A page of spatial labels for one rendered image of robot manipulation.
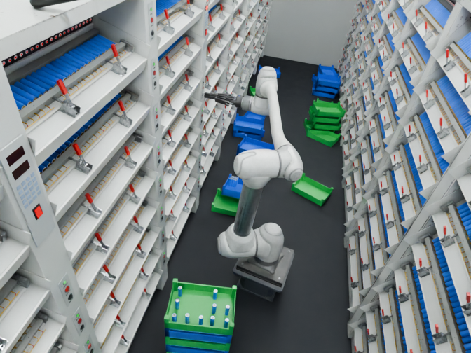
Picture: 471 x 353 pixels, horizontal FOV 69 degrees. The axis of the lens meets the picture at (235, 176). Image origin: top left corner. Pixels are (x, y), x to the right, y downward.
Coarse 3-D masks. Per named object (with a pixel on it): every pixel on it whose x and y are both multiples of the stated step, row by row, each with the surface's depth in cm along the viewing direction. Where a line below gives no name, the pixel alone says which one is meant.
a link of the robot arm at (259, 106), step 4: (256, 96) 199; (252, 100) 202; (256, 100) 200; (260, 100) 198; (264, 100) 197; (252, 104) 202; (256, 104) 200; (260, 104) 199; (264, 104) 199; (252, 108) 202; (256, 108) 201; (260, 108) 201; (264, 108) 200; (268, 108) 200; (256, 112) 204; (260, 112) 203; (264, 112) 202; (268, 112) 202
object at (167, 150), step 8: (192, 104) 209; (200, 104) 208; (184, 112) 201; (192, 112) 205; (176, 120) 193; (184, 120) 196; (192, 120) 200; (184, 128) 191; (168, 136) 181; (176, 136) 184; (176, 144) 179; (168, 152) 173
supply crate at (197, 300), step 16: (176, 288) 162; (192, 288) 164; (208, 288) 163; (224, 288) 162; (192, 304) 160; (208, 304) 161; (224, 304) 161; (192, 320) 154; (208, 320) 155; (224, 320) 155
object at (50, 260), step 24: (0, 72) 61; (0, 96) 62; (0, 120) 63; (0, 144) 65; (0, 216) 75; (48, 240) 86; (24, 264) 86; (48, 264) 88; (72, 312) 107; (72, 336) 110
